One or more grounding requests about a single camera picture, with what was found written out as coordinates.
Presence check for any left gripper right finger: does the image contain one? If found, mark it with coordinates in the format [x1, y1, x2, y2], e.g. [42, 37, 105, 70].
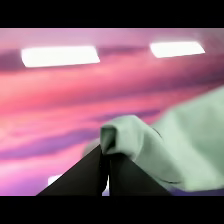
[107, 153, 173, 197]

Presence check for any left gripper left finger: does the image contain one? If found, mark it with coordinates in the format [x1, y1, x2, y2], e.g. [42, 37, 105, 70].
[37, 144, 108, 197]

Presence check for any pale green shirt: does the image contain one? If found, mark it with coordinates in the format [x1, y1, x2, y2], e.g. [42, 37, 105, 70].
[82, 87, 224, 192]

